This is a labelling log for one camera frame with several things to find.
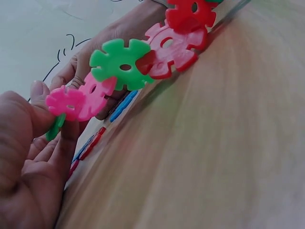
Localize large green snowflake disc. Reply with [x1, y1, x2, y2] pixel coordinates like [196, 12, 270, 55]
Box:
[89, 39, 155, 92]

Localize light pink snowflake disc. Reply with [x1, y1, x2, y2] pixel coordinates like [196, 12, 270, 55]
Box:
[77, 71, 117, 121]

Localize bright red snowflake disc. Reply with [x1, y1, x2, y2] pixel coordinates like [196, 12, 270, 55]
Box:
[165, 0, 218, 33]

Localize translucent red snowflake disc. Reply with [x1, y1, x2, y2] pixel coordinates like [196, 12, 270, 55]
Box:
[144, 19, 208, 80]

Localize hot pink snowflake disc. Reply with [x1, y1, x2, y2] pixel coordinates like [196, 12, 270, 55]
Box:
[45, 85, 84, 122]

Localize blue snowflake disc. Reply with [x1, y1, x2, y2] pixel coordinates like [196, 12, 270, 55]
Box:
[71, 143, 89, 163]
[109, 90, 139, 123]

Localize small green snowflake disc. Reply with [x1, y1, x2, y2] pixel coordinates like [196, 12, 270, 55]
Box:
[45, 113, 67, 142]

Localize person's right hand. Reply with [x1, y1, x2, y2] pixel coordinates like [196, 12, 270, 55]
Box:
[49, 0, 172, 121]

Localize dark red snowflake disc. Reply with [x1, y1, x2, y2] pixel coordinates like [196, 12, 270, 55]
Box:
[135, 51, 157, 76]

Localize person's left hand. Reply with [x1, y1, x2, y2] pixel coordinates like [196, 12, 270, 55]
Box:
[0, 80, 81, 229]

